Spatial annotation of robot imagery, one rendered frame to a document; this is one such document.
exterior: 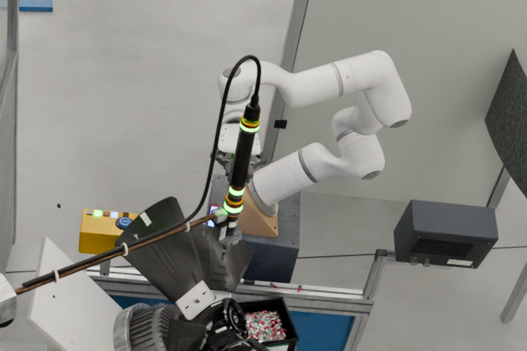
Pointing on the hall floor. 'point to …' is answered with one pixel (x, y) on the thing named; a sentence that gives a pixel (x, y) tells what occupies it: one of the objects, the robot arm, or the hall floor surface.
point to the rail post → (354, 333)
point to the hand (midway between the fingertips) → (239, 172)
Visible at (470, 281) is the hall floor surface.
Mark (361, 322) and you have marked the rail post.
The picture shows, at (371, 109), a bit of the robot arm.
